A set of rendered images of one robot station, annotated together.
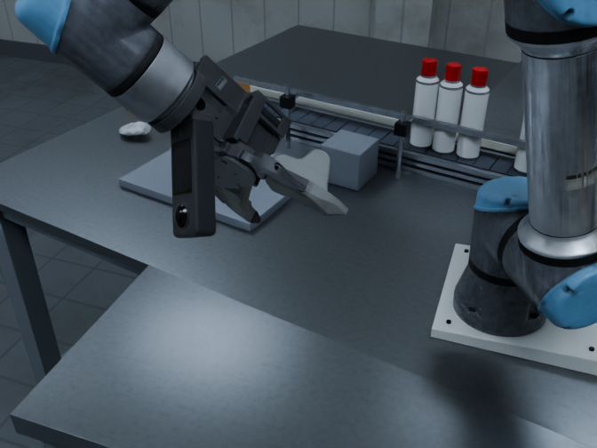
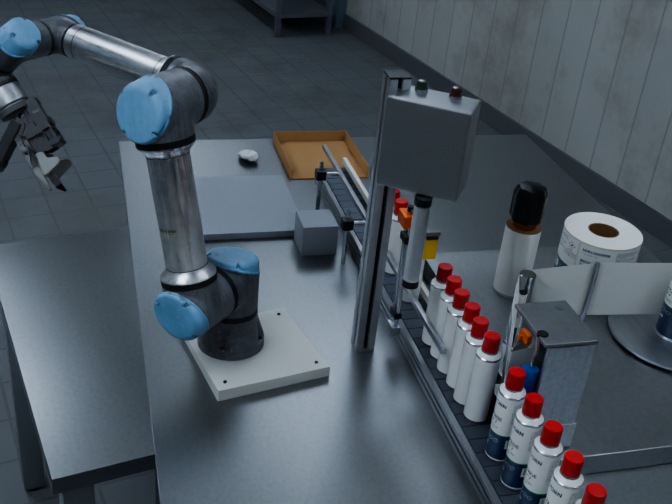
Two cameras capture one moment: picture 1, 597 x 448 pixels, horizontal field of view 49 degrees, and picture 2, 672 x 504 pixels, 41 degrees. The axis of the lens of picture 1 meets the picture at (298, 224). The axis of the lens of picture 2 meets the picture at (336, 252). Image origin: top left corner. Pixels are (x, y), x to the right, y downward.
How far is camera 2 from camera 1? 1.68 m
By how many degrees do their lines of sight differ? 35
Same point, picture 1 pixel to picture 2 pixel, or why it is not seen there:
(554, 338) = (221, 367)
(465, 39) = not seen: outside the picture
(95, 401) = (16, 261)
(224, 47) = (587, 141)
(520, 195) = (219, 255)
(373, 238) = not seen: hidden behind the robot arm
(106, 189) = not seen: hidden behind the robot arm
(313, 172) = (46, 165)
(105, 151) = (215, 160)
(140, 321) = (82, 246)
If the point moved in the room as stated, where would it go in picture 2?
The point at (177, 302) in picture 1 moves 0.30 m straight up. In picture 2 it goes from (109, 248) to (104, 145)
